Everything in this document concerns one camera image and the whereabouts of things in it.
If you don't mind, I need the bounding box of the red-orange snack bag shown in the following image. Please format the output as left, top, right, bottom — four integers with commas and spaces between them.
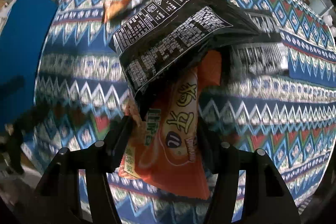
118, 50, 222, 200

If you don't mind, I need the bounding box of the blue-rimmed cardboard box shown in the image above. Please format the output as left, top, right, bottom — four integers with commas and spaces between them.
1, 0, 58, 130

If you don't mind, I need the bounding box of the blue patterned tablecloth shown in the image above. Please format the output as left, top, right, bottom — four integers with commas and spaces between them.
22, 0, 335, 212

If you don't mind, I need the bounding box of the black snack bag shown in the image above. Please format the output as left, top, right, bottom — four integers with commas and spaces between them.
109, 0, 263, 119
231, 9, 288, 79

